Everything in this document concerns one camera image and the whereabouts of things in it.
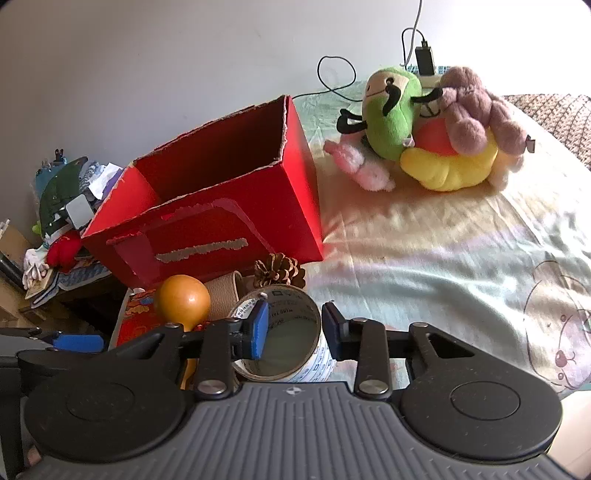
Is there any yellow plush toy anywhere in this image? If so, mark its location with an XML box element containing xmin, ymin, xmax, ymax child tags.
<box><xmin>399</xmin><ymin>99</ymin><xmax>502</xmax><ymax>192</ymax></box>

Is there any cartoon printed bed sheet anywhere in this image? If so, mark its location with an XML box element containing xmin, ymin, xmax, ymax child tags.
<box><xmin>292</xmin><ymin>69</ymin><xmax>591</xmax><ymax>402</ymax></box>

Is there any mauve plush toy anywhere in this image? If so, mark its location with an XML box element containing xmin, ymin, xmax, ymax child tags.
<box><xmin>438</xmin><ymin>66</ymin><xmax>529</xmax><ymax>190</ymax></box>

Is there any white cable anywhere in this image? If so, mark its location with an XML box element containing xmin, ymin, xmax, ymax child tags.
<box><xmin>405</xmin><ymin>0</ymin><xmax>424</xmax><ymax>65</ymax></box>

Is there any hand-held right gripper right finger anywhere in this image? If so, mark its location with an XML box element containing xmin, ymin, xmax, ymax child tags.
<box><xmin>322</xmin><ymin>301</ymin><xmax>477</xmax><ymax>401</ymax></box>

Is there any crumpled white paper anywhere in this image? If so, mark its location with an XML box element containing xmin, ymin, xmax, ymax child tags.
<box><xmin>85</xmin><ymin>161</ymin><xmax>125</xmax><ymax>199</ymax></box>

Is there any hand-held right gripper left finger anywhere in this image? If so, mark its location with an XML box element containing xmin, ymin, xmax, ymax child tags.
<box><xmin>108</xmin><ymin>300</ymin><xmax>271</xmax><ymax>401</ymax></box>

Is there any white cloth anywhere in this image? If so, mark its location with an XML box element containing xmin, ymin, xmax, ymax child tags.
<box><xmin>23</xmin><ymin>249</ymin><xmax>49</xmax><ymax>289</ymax></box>

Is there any pink plush toy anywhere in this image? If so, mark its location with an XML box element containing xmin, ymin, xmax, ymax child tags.
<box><xmin>323</xmin><ymin>138</ymin><xmax>396</xmax><ymax>192</ymax></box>

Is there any black charger adapter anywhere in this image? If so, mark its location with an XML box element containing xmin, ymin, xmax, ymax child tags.
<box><xmin>414</xmin><ymin>41</ymin><xmax>437</xmax><ymax>77</ymax></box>

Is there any blue patterned cloth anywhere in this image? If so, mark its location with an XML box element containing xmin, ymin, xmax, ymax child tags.
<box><xmin>28</xmin><ymin>258</ymin><xmax>112</xmax><ymax>305</ymax></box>

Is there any red plush toy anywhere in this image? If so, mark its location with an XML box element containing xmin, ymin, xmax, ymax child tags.
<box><xmin>46</xmin><ymin>231</ymin><xmax>83</xmax><ymax>273</ymax></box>

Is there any beige straw shoe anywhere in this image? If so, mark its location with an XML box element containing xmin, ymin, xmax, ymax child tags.
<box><xmin>203</xmin><ymin>271</ymin><xmax>244</xmax><ymax>321</ymax></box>

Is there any brown knitted blanket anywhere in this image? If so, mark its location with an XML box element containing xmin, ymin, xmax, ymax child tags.
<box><xmin>501</xmin><ymin>93</ymin><xmax>591</xmax><ymax>171</ymax></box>

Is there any small red printed box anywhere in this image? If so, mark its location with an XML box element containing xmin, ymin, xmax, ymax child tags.
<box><xmin>115</xmin><ymin>288</ymin><xmax>160</xmax><ymax>347</ymax></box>

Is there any green plush toy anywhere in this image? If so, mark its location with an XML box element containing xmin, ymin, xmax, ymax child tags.
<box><xmin>337</xmin><ymin>65</ymin><xmax>444</xmax><ymax>162</ymax></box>

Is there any white square card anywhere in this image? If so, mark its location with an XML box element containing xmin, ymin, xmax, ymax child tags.
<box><xmin>66</xmin><ymin>194</ymin><xmax>95</xmax><ymax>229</ymax></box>

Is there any green cloth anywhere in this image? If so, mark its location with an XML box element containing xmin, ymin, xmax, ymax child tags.
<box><xmin>38</xmin><ymin>157</ymin><xmax>88</xmax><ymax>234</ymax></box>

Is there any orange gourd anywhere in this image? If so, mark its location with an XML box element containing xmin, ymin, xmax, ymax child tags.
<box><xmin>154</xmin><ymin>274</ymin><xmax>212</xmax><ymax>391</ymax></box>

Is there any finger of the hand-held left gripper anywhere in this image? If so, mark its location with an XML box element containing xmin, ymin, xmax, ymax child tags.
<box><xmin>0</xmin><ymin>327</ymin><xmax>105</xmax><ymax>354</ymax></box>

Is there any brown pine cone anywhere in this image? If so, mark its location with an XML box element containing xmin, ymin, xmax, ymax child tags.
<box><xmin>254</xmin><ymin>252</ymin><xmax>307</xmax><ymax>289</ymax></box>

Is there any white power strip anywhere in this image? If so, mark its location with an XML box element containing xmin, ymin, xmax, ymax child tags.
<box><xmin>405</xmin><ymin>64</ymin><xmax>452</xmax><ymax>89</ymax></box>

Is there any black cable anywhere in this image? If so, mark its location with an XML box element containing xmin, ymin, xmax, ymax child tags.
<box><xmin>292</xmin><ymin>28</ymin><xmax>428</xmax><ymax>100</ymax></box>

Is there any red cardboard box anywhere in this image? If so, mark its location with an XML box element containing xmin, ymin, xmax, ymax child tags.
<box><xmin>81</xmin><ymin>95</ymin><xmax>325</xmax><ymax>289</ymax></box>

